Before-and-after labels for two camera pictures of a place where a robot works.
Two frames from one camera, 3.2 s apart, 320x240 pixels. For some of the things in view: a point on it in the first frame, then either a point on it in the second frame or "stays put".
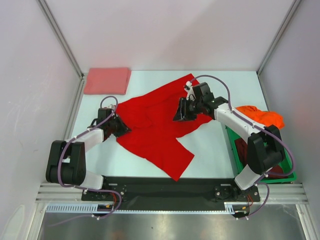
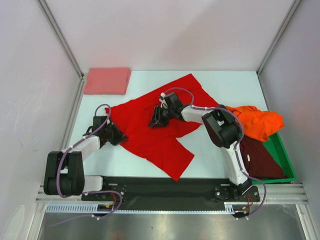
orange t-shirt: (265, 118) stays put
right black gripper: (185, 108) -> (161, 114)
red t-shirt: (153, 138) stays put
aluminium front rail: (283, 193) stays put
